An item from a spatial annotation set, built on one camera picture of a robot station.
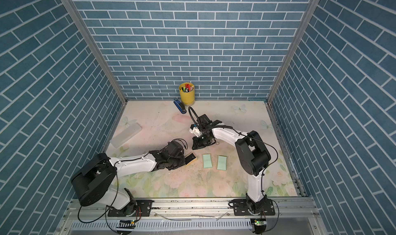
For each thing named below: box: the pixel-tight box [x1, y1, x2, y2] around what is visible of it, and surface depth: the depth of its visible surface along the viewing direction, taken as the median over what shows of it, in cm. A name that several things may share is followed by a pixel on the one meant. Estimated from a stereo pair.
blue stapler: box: [173, 97, 188, 114], surface depth 116 cm
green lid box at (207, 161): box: [202, 153, 213, 169], surface depth 90 cm
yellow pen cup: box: [178, 81, 196, 107], surface depth 114 cm
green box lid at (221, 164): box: [216, 155, 228, 171], surface depth 88 cm
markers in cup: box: [180, 83, 194, 93], surface depth 114 cm
